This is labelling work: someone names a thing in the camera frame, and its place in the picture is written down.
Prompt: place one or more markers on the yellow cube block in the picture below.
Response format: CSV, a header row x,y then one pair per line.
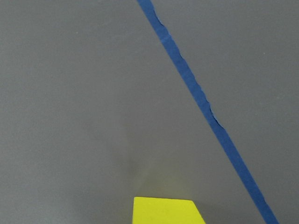
x,y
149,210

